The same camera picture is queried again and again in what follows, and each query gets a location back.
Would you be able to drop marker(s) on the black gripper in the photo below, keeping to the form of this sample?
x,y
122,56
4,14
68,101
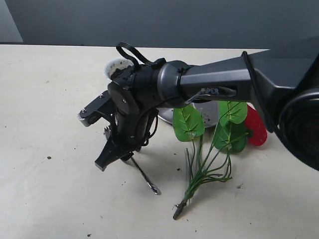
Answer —
x,y
128,133

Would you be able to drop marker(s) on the steel spork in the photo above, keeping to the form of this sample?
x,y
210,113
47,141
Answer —
x,y
132,162

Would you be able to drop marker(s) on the artificial red anthurium plant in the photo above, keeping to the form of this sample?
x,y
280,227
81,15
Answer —
x,y
238,124

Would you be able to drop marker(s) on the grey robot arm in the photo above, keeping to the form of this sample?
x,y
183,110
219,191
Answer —
x,y
282,84

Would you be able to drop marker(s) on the white plastic flower pot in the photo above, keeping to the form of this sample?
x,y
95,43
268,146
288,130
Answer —
x,y
117,63

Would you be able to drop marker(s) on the round steel plate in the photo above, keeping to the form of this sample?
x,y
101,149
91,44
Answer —
x,y
208,110

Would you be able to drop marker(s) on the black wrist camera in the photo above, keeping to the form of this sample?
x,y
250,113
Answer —
x,y
101,107

